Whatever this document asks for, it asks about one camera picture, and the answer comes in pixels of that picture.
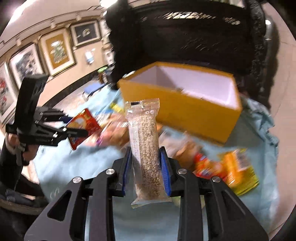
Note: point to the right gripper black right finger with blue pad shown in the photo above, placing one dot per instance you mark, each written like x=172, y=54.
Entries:
x=227, y=216

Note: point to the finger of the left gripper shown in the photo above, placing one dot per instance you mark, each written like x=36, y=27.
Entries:
x=53, y=136
x=46, y=114

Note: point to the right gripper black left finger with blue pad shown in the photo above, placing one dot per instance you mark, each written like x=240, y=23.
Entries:
x=90, y=200

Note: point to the clear peanut bar packet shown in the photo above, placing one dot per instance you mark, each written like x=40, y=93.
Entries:
x=144, y=143

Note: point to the person's left hand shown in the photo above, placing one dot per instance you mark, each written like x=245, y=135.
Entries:
x=12, y=143

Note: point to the framed red flower picture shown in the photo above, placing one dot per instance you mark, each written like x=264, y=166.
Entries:
x=8, y=94

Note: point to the red orange snack packet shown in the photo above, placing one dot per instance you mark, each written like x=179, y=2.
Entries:
x=206, y=168

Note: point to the yellow orange snack bag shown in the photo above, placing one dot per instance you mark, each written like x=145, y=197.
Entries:
x=240, y=174

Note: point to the framed ink landscape picture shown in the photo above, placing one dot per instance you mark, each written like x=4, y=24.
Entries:
x=26, y=62

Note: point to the brown snack packet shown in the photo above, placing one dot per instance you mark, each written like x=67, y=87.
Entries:
x=183, y=149

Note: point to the gold framed flower picture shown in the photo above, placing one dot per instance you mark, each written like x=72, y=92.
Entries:
x=57, y=50

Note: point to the black framed dark picture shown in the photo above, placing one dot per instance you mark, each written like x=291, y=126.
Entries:
x=85, y=33

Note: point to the light blue tablecloth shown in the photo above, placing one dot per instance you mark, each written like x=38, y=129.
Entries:
x=57, y=166

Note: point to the yellow cardboard box white inside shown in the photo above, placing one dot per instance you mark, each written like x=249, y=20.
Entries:
x=202, y=101

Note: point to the dark carved wooden cabinet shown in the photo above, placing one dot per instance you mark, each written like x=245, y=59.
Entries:
x=204, y=33

